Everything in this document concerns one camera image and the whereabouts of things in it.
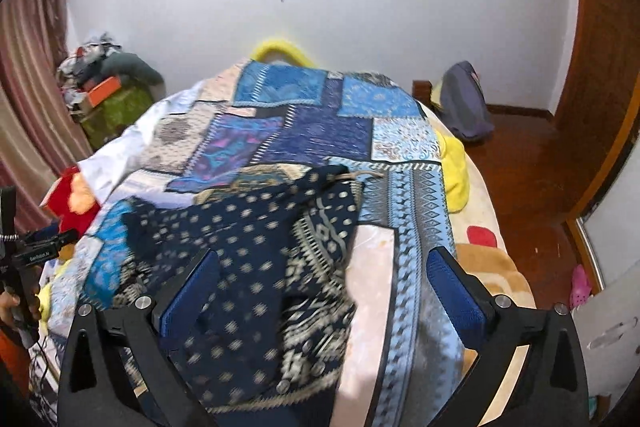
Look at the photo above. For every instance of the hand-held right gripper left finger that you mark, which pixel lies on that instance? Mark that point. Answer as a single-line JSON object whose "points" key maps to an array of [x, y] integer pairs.
{"points": [[195, 289]]}

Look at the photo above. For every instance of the pile of mixed clothes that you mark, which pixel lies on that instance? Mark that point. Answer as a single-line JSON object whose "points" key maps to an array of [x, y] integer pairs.
{"points": [[85, 57]]}

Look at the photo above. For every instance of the blue patchwork blanket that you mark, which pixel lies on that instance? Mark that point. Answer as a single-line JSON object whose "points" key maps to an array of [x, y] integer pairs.
{"points": [[325, 127]]}

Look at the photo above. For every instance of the grey backpack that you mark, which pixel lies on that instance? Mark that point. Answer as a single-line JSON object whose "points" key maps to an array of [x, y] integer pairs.
{"points": [[465, 102]]}

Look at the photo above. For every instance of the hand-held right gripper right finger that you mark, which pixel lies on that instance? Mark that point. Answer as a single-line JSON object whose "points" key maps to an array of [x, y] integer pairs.
{"points": [[455, 289]]}

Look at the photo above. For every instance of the navy patterned hooded jacket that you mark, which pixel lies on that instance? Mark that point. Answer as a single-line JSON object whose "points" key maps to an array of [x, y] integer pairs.
{"points": [[250, 257]]}

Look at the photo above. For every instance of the white cloth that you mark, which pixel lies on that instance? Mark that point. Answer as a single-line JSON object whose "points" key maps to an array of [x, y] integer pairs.
{"points": [[125, 142]]}

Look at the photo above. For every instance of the red plush toy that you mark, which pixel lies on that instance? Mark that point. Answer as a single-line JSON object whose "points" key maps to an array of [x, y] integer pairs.
{"points": [[67, 202]]}

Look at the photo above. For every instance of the white panel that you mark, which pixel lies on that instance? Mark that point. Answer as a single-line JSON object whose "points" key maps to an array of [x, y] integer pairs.
{"points": [[612, 337]]}

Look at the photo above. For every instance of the pink clog shoe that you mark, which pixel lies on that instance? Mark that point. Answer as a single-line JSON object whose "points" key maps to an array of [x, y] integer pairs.
{"points": [[580, 287]]}

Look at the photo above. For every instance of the wooden room door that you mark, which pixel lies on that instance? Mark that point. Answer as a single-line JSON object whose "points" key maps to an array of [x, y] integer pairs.
{"points": [[605, 17]]}

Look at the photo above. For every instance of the wooden bed post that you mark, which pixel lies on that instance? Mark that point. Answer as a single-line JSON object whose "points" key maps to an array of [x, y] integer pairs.
{"points": [[421, 91]]}

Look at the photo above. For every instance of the striped brown curtain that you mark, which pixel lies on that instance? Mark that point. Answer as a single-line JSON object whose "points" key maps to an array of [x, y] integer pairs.
{"points": [[30, 82]]}

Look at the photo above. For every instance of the person's left hand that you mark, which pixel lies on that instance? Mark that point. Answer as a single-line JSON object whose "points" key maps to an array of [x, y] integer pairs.
{"points": [[6, 309]]}

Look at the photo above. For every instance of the orange box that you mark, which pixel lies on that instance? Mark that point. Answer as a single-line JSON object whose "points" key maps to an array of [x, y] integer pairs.
{"points": [[102, 91]]}

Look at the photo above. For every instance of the wooden wardrobe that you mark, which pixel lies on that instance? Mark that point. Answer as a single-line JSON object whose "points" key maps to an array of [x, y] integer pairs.
{"points": [[610, 167]]}

